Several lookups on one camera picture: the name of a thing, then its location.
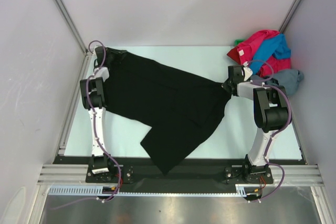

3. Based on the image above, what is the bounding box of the aluminium corner post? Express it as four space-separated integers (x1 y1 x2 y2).
278 0 320 35
53 0 88 54

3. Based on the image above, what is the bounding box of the grey t shirt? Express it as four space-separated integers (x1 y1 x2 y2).
250 69 304 97

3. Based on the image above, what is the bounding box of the right aluminium corner post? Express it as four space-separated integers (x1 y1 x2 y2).
278 0 320 35

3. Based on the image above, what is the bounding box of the green plastic bin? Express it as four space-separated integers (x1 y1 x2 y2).
234 39 245 47

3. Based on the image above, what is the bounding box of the aluminium frame rail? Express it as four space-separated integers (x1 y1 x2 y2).
37 164 324 187

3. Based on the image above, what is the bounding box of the pink t shirt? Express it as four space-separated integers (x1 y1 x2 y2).
227 29 291 77

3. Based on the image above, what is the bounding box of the black t shirt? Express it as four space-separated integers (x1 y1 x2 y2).
103 50 232 174

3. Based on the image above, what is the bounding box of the left aluminium corner post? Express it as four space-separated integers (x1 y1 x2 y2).
53 0 88 54

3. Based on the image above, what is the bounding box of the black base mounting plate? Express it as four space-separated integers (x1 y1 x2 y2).
54 155 307 195

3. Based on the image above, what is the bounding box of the white slotted cable duct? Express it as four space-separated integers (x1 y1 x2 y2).
48 185 260 197

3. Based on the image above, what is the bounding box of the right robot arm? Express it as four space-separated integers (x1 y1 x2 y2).
222 65 292 183

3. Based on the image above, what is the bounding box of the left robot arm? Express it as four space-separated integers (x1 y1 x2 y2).
80 45 121 182

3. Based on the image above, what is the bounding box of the blue t shirt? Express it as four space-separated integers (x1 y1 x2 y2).
245 34 291 77

